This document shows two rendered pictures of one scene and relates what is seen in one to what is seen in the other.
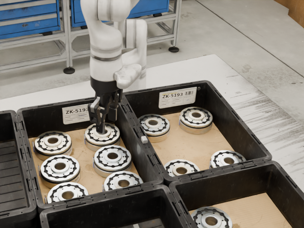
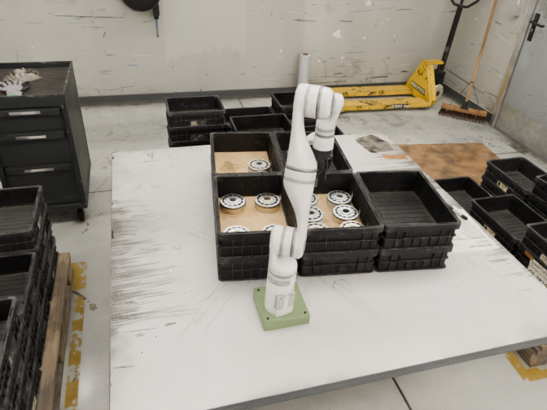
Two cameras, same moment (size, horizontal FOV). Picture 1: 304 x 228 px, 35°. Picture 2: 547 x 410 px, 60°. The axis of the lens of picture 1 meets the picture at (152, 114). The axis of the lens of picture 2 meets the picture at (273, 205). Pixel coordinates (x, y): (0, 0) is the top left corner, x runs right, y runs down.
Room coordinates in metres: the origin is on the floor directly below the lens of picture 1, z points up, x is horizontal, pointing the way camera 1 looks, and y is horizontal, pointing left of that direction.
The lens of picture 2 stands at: (2.51, 0.26, 1.92)
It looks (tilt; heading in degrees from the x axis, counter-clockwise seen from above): 34 degrees down; 192
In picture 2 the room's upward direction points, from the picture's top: 4 degrees clockwise
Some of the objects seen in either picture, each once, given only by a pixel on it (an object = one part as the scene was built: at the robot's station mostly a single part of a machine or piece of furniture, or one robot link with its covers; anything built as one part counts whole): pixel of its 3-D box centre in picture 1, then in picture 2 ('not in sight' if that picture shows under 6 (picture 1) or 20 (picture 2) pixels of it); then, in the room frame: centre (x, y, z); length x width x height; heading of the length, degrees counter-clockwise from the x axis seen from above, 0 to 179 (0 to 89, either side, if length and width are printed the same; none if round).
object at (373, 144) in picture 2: not in sight; (374, 142); (-0.07, 0.31, 0.71); 0.22 x 0.19 x 0.01; 29
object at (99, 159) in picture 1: (112, 157); (310, 213); (0.98, 0.10, 0.86); 0.10 x 0.10 x 0.01
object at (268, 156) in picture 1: (190, 126); (254, 203); (1.07, -0.11, 0.92); 0.40 x 0.30 x 0.02; 22
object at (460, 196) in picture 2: not in sight; (461, 208); (-0.24, 0.94, 0.26); 0.40 x 0.30 x 0.23; 29
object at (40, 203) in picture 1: (84, 145); (330, 200); (0.96, 0.17, 0.92); 0.40 x 0.30 x 0.02; 22
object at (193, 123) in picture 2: not in sight; (195, 133); (-0.50, -0.98, 0.37); 0.40 x 0.30 x 0.45; 119
